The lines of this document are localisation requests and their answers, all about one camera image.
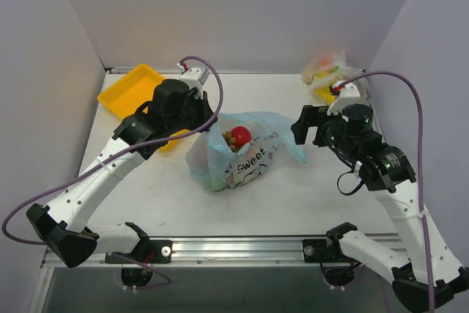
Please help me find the light blue printed plastic bag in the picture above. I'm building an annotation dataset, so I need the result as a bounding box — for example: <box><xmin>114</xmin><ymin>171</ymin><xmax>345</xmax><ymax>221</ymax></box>
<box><xmin>185</xmin><ymin>111</ymin><xmax>306</xmax><ymax>192</ymax></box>

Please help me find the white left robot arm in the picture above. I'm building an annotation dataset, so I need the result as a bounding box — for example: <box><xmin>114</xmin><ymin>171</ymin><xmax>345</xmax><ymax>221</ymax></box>
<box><xmin>26</xmin><ymin>77</ymin><xmax>216</xmax><ymax>268</ymax></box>

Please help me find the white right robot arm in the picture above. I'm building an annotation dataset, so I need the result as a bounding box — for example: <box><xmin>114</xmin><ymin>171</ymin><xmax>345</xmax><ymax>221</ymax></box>
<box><xmin>291</xmin><ymin>104</ymin><xmax>468</xmax><ymax>312</ymax></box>

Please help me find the red round fruit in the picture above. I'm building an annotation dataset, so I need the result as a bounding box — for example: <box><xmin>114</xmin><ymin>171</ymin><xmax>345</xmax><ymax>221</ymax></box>
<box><xmin>231</xmin><ymin>126</ymin><xmax>252</xmax><ymax>148</ymax></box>

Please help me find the clear bag of yellow fruit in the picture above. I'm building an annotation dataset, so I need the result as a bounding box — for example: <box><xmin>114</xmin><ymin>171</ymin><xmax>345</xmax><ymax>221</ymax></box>
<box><xmin>301</xmin><ymin>51</ymin><xmax>363</xmax><ymax>106</ymax></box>

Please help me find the yellow plastic tray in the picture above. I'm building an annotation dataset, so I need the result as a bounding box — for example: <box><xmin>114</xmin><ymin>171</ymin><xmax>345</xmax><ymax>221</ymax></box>
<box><xmin>97</xmin><ymin>64</ymin><xmax>184</xmax><ymax>153</ymax></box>

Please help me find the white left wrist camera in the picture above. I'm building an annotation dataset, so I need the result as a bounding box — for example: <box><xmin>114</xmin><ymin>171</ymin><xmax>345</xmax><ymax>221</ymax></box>
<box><xmin>178</xmin><ymin>63</ymin><xmax>209</xmax><ymax>90</ymax></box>

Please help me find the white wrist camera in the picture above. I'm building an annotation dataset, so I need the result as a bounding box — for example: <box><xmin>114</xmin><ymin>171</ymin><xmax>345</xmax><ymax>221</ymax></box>
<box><xmin>327</xmin><ymin>81</ymin><xmax>361</xmax><ymax>116</ymax></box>
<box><xmin>178</xmin><ymin>63</ymin><xmax>209</xmax><ymax>90</ymax></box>

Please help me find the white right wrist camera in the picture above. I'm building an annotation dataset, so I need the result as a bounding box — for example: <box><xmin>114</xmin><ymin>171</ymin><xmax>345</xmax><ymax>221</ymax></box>
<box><xmin>327</xmin><ymin>81</ymin><xmax>361</xmax><ymax>116</ymax></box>

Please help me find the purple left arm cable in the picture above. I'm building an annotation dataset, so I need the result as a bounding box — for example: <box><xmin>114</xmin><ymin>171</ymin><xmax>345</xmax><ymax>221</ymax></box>
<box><xmin>1</xmin><ymin>56</ymin><xmax>224</xmax><ymax>287</ymax></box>

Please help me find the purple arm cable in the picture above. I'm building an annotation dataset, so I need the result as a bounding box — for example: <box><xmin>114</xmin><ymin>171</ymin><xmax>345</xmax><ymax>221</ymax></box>
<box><xmin>1</xmin><ymin>56</ymin><xmax>224</xmax><ymax>287</ymax></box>
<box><xmin>331</xmin><ymin>70</ymin><xmax>439</xmax><ymax>313</ymax></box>

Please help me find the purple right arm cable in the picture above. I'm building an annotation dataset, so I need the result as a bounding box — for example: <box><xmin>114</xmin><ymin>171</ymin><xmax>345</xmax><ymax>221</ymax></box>
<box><xmin>331</xmin><ymin>70</ymin><xmax>439</xmax><ymax>313</ymax></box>

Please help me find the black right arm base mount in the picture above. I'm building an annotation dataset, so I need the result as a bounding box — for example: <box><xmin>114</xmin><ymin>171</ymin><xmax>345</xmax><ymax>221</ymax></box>
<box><xmin>301</xmin><ymin>222</ymin><xmax>358</xmax><ymax>264</ymax></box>

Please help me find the aluminium front rail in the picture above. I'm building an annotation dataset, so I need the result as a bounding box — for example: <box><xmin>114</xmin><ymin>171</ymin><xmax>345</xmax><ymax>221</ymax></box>
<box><xmin>42</xmin><ymin>236</ymin><xmax>410</xmax><ymax>269</ymax></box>

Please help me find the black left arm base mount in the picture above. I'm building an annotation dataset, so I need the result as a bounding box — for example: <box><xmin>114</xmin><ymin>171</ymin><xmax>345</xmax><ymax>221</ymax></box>
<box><xmin>108</xmin><ymin>222</ymin><xmax>173</xmax><ymax>265</ymax></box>

